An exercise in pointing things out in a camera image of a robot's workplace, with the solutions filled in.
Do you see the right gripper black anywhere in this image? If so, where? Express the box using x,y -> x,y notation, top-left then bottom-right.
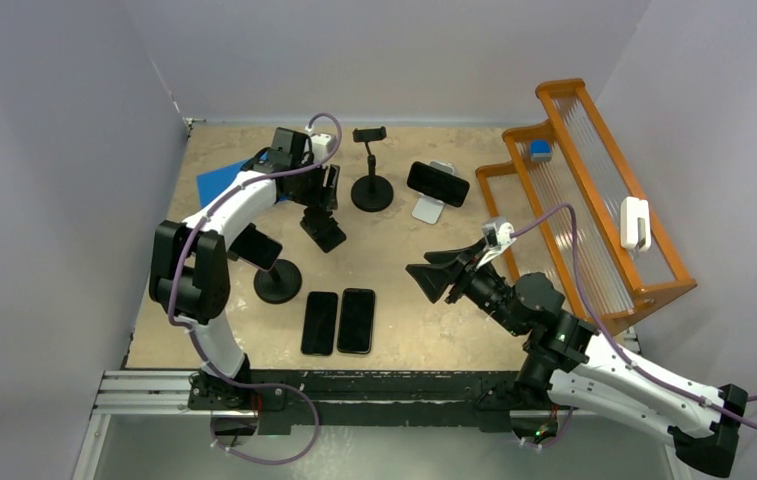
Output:
405,238 -> 524,336

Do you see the black folding phone stand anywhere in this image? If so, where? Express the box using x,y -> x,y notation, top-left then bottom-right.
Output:
300,207 -> 347,253

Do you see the black round-base pole stand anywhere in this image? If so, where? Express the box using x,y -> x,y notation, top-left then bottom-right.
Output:
351,126 -> 394,213

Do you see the black phone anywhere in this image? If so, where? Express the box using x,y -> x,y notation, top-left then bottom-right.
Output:
300,291 -> 339,356
337,288 -> 376,355
406,161 -> 470,208

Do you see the purple-cased phone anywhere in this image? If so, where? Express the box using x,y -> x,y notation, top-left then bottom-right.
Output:
227,223 -> 283,271

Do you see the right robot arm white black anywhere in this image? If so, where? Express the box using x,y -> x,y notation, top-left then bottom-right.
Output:
405,240 -> 748,478

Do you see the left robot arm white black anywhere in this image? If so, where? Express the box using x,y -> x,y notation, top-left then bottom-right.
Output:
148,128 -> 341,409

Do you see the silver phone stand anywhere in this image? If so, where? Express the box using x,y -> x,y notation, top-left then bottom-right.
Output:
411,161 -> 456,225

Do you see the black phone on silver stand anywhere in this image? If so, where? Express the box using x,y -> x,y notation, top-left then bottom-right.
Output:
406,161 -> 470,208

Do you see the orange wooden rack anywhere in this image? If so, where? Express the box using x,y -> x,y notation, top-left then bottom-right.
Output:
476,78 -> 697,334

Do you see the blue small block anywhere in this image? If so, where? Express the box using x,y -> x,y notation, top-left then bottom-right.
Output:
529,139 -> 553,163

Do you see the white clip on rack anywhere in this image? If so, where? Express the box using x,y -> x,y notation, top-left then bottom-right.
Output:
619,196 -> 652,252

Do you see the black base frame rail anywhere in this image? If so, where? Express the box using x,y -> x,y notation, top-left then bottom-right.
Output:
89,368 -> 631,439

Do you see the purple cable loop front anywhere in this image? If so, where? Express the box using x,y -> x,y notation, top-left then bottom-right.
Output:
208,384 -> 324,470

